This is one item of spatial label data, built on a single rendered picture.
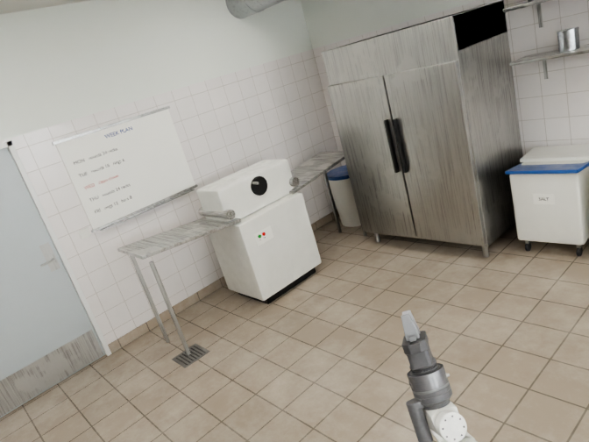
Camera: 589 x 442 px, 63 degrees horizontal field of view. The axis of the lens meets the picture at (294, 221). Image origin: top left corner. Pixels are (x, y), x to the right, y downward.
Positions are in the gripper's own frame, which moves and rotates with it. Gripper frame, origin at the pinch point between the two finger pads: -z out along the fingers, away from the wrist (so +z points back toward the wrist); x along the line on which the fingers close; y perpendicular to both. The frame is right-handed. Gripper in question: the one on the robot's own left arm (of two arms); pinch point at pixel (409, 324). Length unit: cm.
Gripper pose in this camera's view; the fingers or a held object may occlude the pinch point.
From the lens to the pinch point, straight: 120.4
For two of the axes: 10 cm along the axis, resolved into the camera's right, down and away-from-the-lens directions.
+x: -2.7, 0.0, -9.6
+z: 3.1, 9.5, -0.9
